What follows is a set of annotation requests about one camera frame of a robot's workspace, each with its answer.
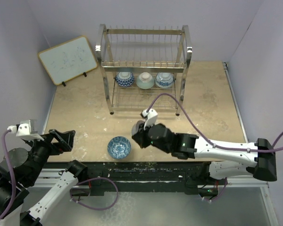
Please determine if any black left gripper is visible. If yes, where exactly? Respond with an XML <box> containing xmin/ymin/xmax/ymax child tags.
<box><xmin>25</xmin><ymin>128</ymin><xmax>75</xmax><ymax>184</ymax></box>

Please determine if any light green celadon bowl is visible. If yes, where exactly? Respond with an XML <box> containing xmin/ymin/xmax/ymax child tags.
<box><xmin>136</xmin><ymin>72</ymin><xmax>155</xmax><ymax>89</ymax></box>

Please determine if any red zigzag patterned bowl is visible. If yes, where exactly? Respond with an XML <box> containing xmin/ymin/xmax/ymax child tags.
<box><xmin>116</xmin><ymin>72</ymin><xmax>135</xmax><ymax>88</ymax></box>

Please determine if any blue floral bowl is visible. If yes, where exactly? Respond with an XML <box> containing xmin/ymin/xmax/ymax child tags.
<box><xmin>155</xmin><ymin>73</ymin><xmax>175</xmax><ymax>89</ymax></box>

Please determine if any white red rimmed bowl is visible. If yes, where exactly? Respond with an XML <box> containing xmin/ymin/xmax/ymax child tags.
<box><xmin>131</xmin><ymin>123</ymin><xmax>139</xmax><ymax>137</ymax></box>

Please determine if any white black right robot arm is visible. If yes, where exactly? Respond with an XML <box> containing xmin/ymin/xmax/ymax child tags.
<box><xmin>131</xmin><ymin>121</ymin><xmax>277</xmax><ymax>184</ymax></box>

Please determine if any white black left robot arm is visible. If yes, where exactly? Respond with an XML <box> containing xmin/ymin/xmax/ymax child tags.
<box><xmin>0</xmin><ymin>124</ymin><xmax>88</xmax><ymax>226</ymax></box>

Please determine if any stainless steel dish rack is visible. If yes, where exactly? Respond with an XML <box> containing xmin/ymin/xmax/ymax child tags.
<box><xmin>95</xmin><ymin>24</ymin><xmax>192</xmax><ymax>115</ymax></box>

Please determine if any blue patterned bowl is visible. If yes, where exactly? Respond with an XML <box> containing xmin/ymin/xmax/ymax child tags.
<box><xmin>107</xmin><ymin>136</ymin><xmax>132</xmax><ymax>160</ymax></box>

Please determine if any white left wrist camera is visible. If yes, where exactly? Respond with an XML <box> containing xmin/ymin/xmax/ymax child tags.
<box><xmin>7</xmin><ymin>119</ymin><xmax>44</xmax><ymax>141</ymax></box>

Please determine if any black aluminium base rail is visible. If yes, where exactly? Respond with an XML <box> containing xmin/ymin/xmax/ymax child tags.
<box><xmin>37</xmin><ymin>161</ymin><xmax>267</xmax><ymax>196</ymax></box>

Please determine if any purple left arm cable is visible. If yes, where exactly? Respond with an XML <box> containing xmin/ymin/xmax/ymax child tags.
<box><xmin>0</xmin><ymin>130</ymin><xmax>17</xmax><ymax>224</ymax></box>

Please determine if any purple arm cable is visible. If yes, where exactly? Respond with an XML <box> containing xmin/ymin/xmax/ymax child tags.
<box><xmin>146</xmin><ymin>93</ymin><xmax>283</xmax><ymax>151</ymax></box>
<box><xmin>0</xmin><ymin>130</ymin><xmax>17</xmax><ymax>224</ymax></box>

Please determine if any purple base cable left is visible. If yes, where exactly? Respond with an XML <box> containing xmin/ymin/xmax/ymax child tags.
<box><xmin>69</xmin><ymin>177</ymin><xmax>119</xmax><ymax>210</ymax></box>

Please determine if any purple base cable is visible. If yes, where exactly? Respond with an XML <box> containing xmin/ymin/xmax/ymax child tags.
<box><xmin>201</xmin><ymin>178</ymin><xmax>229</xmax><ymax>202</ymax></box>
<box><xmin>69</xmin><ymin>177</ymin><xmax>119</xmax><ymax>210</ymax></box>

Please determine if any small whiteboard yellow frame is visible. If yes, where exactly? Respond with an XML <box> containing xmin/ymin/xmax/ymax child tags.
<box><xmin>38</xmin><ymin>36</ymin><xmax>98</xmax><ymax>86</ymax></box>

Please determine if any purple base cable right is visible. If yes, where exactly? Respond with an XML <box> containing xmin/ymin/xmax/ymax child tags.
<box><xmin>201</xmin><ymin>178</ymin><xmax>229</xmax><ymax>202</ymax></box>

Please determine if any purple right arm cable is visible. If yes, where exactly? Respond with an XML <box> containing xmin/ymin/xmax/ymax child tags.
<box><xmin>146</xmin><ymin>93</ymin><xmax>283</xmax><ymax>151</ymax></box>

